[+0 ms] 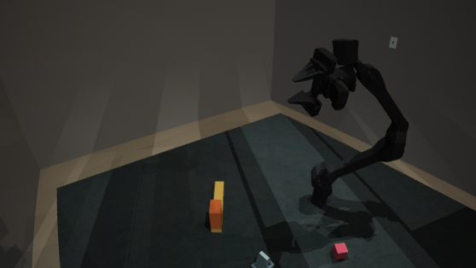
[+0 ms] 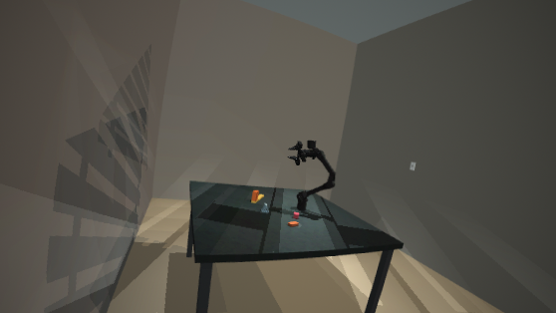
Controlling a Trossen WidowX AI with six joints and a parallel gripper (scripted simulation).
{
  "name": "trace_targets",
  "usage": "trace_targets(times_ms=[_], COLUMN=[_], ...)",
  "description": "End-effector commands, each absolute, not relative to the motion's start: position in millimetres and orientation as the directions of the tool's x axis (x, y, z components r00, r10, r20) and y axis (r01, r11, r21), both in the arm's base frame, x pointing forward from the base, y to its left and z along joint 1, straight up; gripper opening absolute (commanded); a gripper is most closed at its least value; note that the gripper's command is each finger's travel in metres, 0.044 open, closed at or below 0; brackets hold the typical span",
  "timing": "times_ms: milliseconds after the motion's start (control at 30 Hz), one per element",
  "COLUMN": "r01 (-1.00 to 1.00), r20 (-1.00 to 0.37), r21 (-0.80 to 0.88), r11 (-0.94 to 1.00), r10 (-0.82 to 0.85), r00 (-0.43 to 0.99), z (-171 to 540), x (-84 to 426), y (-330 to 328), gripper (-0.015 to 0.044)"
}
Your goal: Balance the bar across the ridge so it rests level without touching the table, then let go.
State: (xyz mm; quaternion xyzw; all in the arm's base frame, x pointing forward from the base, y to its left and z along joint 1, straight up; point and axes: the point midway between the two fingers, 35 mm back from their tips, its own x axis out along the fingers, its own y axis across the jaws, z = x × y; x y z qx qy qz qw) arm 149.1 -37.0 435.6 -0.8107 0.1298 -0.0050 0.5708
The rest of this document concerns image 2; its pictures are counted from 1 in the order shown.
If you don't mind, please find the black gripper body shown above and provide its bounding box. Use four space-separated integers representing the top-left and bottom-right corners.
295 141 309 165

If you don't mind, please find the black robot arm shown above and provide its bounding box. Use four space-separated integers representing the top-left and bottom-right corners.
296 141 335 210

